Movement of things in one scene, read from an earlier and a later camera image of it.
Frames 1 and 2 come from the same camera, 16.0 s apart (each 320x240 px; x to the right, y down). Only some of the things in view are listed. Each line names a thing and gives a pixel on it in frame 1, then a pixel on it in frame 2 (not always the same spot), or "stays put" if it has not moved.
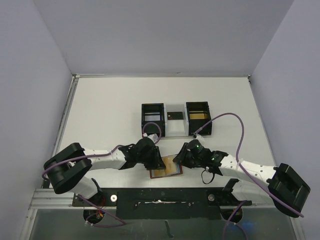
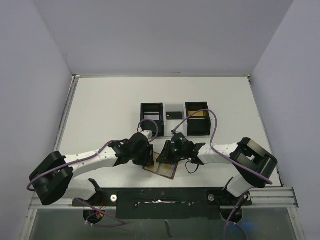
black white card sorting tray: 188,119 stays put
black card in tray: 175,115 stays put
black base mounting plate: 163,203 stays put
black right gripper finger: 179,158 → 166,155
